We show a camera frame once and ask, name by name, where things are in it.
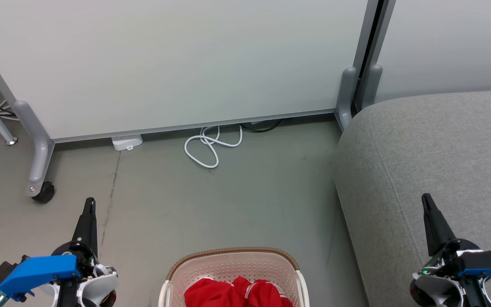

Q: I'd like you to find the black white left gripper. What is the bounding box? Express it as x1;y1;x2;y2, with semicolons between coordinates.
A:
37;197;119;307

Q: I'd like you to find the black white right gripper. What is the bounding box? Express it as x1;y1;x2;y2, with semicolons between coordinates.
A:
409;193;491;307

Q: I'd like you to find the red garment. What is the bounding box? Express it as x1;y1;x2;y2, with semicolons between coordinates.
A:
184;276;294;307

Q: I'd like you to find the grey fabric sofa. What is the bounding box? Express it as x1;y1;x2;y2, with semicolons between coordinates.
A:
333;89;491;307

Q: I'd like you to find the black caster wheel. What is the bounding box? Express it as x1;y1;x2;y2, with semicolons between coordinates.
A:
32;181;55;204

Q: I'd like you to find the white power strip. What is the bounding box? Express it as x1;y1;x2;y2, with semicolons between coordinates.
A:
112;134;143;152

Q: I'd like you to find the grey partition leg with caster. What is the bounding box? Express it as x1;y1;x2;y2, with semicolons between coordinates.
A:
14;100;55;198

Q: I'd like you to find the cream perforated laundry basket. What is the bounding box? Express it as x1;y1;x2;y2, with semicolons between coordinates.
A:
159;247;310;307

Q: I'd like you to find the grey partition foot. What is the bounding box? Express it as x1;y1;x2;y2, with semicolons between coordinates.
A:
335;66;358;131
361;64;384;110

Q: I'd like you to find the large white partition panel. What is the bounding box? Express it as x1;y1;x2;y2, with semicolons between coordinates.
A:
0;0;370;144

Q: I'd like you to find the coiled white cable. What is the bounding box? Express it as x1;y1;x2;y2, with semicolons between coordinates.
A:
184;125;243;169

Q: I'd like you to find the black floor cable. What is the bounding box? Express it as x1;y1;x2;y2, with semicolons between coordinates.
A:
240;119;283;133

